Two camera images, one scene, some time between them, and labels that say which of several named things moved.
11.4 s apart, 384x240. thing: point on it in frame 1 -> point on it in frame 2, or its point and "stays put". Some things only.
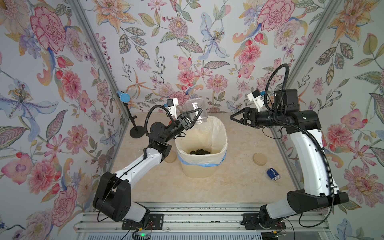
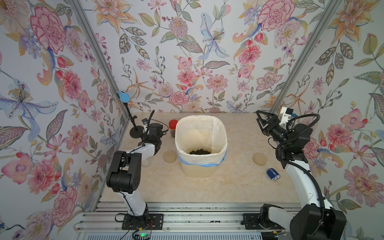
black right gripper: x=249 y=114 -> x=275 y=124
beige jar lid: x=171 y=157 stays put
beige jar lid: x=259 y=159 stays put
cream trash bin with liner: x=202 y=149 stays put
